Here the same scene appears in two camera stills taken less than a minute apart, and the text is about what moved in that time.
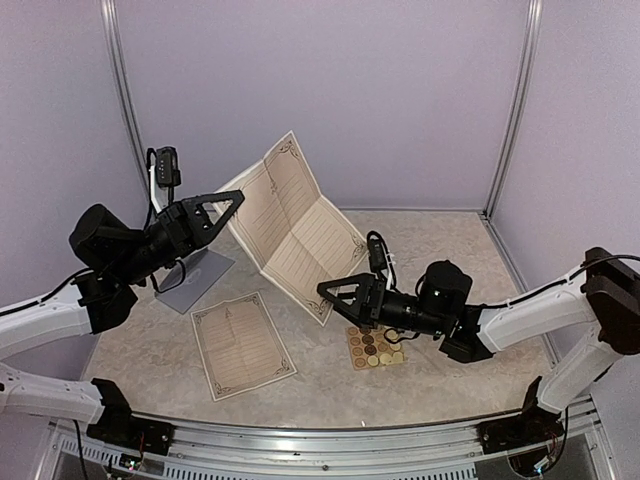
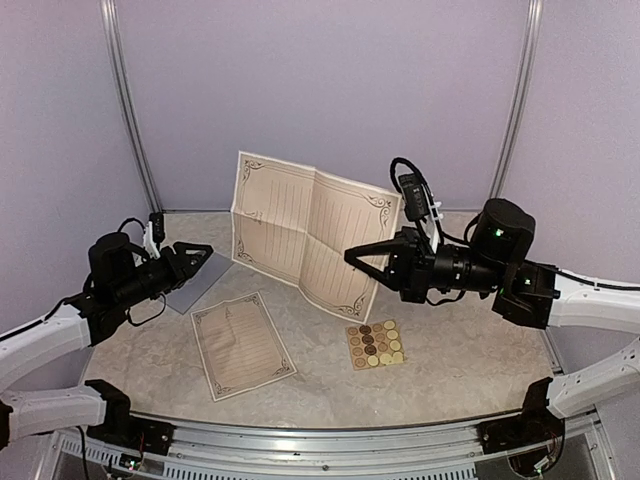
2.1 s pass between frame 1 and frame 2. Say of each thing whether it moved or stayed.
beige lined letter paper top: moved
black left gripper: moved
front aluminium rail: stayed
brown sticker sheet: stayed
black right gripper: moved
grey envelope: stayed
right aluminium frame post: stayed
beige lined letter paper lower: stayed
